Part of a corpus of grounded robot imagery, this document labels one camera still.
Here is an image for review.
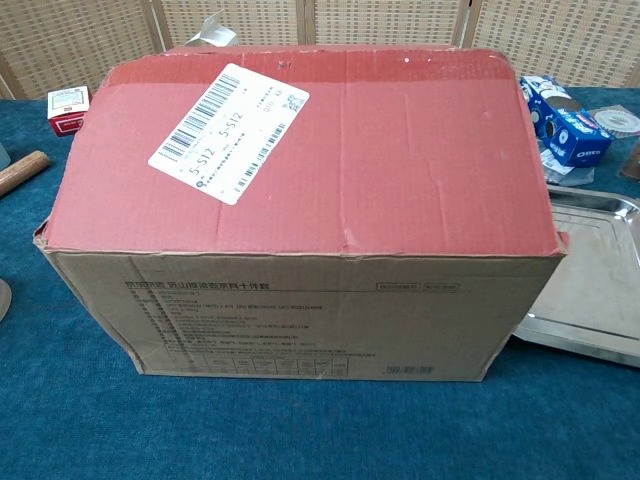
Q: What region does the large brown cardboard box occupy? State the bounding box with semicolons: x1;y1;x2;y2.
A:
32;43;571;384

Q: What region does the blue cookie package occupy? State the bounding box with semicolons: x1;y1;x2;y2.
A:
519;74;615;169

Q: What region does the small red white box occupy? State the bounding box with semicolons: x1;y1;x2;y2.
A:
47;85;94;137

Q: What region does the blue tablecloth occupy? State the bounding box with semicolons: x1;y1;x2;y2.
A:
0;87;640;480

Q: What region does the clear plastic packet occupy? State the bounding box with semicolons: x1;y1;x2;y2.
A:
539;144;596;187

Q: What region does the stainless steel tray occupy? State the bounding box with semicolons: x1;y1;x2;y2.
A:
514;183;640;369

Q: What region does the wooden rolling pin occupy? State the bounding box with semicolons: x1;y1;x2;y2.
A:
0;150;52;198

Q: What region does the round disc in clear bag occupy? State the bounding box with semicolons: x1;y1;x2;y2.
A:
584;104;640;139

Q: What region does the brown snacks clear package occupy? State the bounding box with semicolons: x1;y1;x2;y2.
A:
618;149;640;180

